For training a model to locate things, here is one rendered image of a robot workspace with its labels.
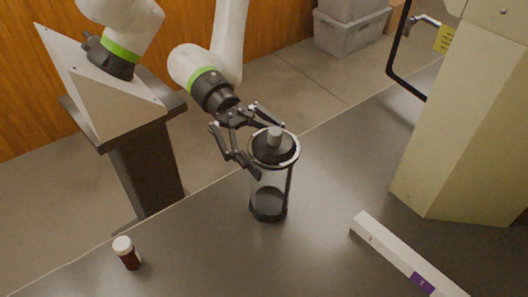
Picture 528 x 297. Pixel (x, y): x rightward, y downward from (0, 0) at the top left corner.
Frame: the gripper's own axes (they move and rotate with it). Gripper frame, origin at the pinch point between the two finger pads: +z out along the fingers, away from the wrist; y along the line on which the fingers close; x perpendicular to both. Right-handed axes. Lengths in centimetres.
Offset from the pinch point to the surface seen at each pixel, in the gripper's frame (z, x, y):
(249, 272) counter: 13.5, 16.7, -14.1
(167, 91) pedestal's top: -56, 28, 1
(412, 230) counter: 28.6, 14.3, 23.4
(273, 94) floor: -112, 132, 108
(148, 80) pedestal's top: -66, 29, -1
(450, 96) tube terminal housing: 16.0, -17.6, 28.2
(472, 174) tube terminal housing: 28.2, -3.7, 31.3
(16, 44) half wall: -172, 70, -34
